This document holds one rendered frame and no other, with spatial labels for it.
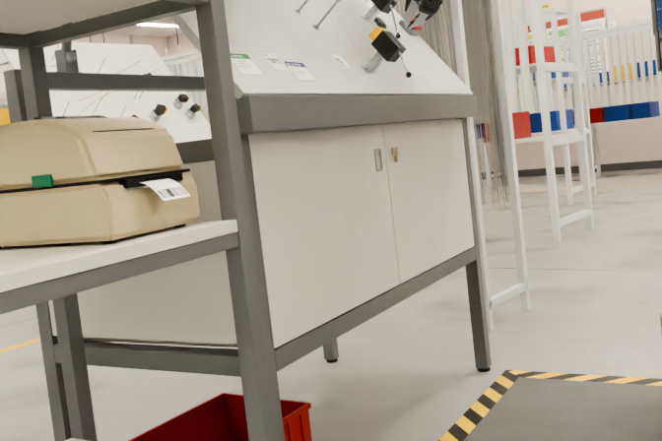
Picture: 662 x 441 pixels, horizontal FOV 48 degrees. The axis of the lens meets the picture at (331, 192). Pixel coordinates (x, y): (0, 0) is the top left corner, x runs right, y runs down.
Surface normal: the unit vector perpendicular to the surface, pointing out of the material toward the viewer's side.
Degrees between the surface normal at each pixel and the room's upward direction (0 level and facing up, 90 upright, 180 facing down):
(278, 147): 90
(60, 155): 90
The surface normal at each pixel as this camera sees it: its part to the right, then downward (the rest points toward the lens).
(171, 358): -0.50, 0.11
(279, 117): 0.86, -0.07
